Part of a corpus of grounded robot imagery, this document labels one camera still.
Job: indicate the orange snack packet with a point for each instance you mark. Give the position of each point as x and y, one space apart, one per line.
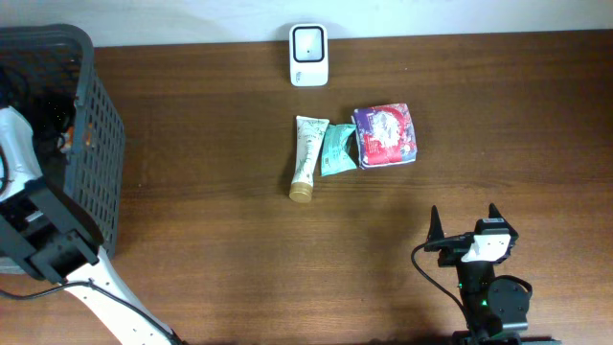
67 140

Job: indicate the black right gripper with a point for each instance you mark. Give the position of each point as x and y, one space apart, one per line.
460 241

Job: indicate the white barcode scanner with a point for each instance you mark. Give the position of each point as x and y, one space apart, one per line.
308 55

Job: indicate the red purple tissue pack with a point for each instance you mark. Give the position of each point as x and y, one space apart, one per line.
385 135

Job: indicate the cream tube gold cap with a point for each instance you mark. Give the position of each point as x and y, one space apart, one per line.
310 136

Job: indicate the mint green snack packet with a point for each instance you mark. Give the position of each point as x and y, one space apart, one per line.
336 149

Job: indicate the dark grey plastic basket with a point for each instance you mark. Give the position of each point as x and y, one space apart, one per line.
56 62

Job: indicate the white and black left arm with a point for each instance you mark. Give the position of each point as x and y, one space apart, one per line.
48 235

